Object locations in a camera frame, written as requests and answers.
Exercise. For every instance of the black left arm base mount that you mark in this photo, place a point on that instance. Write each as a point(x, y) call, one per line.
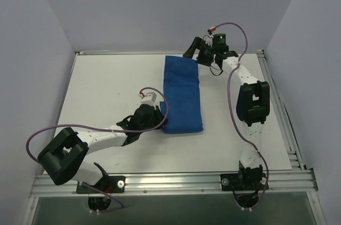
point(110, 184)

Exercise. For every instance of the aluminium back frame rail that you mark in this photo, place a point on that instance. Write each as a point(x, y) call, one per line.
point(111, 52)

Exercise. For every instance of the aluminium frame rail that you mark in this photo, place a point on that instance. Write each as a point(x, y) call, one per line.
point(283, 119)
point(178, 184)
point(111, 52)

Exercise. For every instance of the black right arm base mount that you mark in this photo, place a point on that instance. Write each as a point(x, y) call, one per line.
point(235, 182)

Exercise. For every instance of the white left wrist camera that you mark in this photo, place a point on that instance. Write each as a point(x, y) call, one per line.
point(148, 98)

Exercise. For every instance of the aluminium front frame rail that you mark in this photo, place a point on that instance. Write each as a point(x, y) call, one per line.
point(178, 184)

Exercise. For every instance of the blue surgical cloth wrap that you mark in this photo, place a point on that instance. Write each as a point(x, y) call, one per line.
point(182, 92)

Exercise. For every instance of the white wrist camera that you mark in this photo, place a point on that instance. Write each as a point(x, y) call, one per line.
point(148, 98)
point(209, 40)

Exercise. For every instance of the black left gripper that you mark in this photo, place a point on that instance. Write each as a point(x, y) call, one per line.
point(157, 117)

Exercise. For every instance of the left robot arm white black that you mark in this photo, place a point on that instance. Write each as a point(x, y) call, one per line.
point(64, 157)

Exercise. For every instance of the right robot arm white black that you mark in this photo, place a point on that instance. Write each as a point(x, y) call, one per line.
point(253, 102)

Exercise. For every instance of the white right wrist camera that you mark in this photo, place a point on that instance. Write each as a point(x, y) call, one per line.
point(209, 40)

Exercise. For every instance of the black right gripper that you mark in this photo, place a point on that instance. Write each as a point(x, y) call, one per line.
point(201, 51)

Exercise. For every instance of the aluminium right frame rail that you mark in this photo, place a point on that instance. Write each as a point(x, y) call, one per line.
point(283, 119)

